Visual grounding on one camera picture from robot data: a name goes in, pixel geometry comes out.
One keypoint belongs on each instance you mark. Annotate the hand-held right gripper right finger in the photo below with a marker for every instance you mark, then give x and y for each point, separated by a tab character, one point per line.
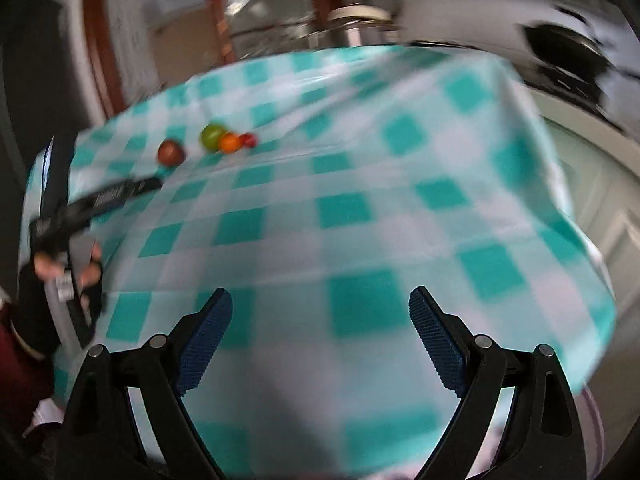
440	345

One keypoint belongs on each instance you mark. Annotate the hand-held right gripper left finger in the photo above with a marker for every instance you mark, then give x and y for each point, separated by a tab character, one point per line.
202	345

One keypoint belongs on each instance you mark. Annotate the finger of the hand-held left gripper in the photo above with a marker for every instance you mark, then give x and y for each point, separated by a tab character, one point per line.
125	191

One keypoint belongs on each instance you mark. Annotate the large green apple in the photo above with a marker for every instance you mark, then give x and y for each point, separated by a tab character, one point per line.
214	136

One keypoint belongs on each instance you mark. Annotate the orange tangerine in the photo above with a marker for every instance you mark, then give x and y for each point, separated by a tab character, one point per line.
230	144

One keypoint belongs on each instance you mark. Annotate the red cherry tomato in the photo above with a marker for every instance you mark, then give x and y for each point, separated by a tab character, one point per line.
248	140

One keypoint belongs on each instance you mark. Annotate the person's left forearm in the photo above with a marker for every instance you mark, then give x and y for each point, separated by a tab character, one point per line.
35	310

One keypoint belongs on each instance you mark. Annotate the person's left hand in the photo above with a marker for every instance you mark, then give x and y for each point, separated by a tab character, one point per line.
90	272

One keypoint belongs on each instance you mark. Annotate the wooden glass cabinet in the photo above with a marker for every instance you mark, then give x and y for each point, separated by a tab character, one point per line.
150	25

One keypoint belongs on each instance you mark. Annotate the teal white checkered tablecloth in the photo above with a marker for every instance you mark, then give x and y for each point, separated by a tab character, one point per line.
350	200

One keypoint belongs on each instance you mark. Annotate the white cabinet door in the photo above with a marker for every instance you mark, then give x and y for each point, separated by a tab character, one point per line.
595	175

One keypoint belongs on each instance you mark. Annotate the metal pot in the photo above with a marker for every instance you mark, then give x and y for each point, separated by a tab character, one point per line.
357	22

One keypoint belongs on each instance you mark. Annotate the black pan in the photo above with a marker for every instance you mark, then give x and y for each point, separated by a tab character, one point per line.
565	57

